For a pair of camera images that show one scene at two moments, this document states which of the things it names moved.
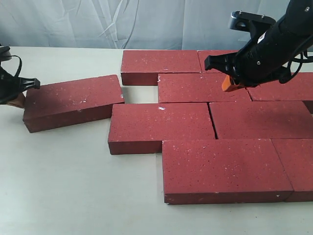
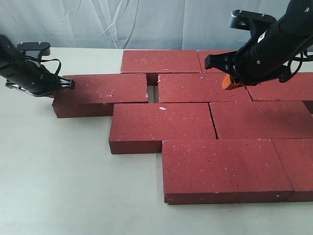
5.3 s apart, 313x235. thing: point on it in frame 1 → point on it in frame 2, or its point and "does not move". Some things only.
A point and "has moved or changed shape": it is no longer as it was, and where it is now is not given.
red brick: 141,128 does not move
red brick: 300,87 does not move
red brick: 197,87 does not move
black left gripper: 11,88 → 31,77
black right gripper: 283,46 does not move
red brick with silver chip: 72,102 has moved or changed shape
